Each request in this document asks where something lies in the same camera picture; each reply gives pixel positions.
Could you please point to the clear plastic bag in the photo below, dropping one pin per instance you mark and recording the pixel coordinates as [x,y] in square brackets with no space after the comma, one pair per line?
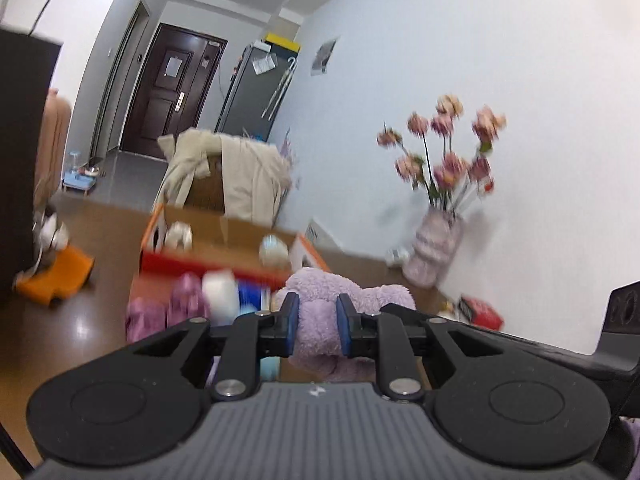
[264,64]

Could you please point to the white socks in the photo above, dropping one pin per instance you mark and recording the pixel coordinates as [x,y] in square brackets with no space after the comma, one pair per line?
[178,236]

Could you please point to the dark brown entrance door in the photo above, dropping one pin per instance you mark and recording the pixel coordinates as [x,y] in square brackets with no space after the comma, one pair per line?
[165,110]

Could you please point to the pink suitcase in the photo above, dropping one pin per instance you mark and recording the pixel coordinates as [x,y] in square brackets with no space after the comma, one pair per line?
[54,135]

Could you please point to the orange cardboard shoe box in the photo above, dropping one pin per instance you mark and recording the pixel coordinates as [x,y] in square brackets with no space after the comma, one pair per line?
[225,232]

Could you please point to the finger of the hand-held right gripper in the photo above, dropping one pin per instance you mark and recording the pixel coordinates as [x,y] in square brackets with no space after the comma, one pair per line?
[550,349]

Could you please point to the dark cabinet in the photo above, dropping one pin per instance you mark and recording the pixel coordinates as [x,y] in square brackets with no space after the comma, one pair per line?
[22,160]

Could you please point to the pink white vase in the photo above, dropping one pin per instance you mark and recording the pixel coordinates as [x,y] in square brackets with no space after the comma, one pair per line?
[432,247]

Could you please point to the red black box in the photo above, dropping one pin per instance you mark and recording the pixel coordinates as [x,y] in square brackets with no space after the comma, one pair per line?
[481,314]

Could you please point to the purple satin bow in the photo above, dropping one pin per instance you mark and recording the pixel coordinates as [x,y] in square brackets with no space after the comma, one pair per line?
[185,300]

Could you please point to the wooden chair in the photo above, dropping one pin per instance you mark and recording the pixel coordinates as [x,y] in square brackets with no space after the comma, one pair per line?
[205,190]

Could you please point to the green white ball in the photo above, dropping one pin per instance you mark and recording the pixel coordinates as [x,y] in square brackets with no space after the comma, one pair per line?
[274,250]

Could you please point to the beige coat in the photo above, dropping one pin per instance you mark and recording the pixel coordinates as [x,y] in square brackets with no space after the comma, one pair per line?
[250,175]

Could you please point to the white blurry object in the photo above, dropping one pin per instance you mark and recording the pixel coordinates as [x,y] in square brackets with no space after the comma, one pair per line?
[51,232]

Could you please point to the grey refrigerator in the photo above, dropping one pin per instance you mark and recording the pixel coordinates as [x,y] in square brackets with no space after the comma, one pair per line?
[250,100]

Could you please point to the yellow box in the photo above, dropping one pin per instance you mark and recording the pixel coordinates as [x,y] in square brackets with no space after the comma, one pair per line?
[284,44]

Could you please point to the grey interior door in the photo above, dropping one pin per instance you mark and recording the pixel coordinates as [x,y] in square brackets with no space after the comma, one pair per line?
[117,85]

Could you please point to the orange object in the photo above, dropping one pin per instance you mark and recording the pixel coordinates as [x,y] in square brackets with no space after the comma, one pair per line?
[55,275]

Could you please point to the white umbrella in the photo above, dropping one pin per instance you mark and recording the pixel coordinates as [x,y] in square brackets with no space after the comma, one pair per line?
[280,90]

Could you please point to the wall picture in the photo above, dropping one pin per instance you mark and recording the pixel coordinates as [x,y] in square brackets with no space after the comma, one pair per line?
[324,56]

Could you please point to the white plush toy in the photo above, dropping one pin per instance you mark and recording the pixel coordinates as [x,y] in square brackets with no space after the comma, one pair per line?
[220,292]

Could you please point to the purple flower wall sticker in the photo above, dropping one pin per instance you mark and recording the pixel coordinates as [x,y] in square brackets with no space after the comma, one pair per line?
[289,150]

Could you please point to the blue white item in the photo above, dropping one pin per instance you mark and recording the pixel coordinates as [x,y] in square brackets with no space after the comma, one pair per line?
[254,297]

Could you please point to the small blue stool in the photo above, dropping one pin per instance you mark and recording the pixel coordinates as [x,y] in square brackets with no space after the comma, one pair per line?
[79,181]

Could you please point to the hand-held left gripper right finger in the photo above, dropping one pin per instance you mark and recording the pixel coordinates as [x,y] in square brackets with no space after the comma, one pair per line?
[343,325]

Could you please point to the pink artificial flowers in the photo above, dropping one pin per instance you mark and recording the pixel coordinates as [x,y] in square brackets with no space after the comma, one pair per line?
[450,170]

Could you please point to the purple fluffy headband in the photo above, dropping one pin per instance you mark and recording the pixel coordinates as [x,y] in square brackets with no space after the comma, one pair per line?
[317,310]

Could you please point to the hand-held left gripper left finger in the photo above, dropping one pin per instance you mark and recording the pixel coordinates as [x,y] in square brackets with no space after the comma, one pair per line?
[293,325]

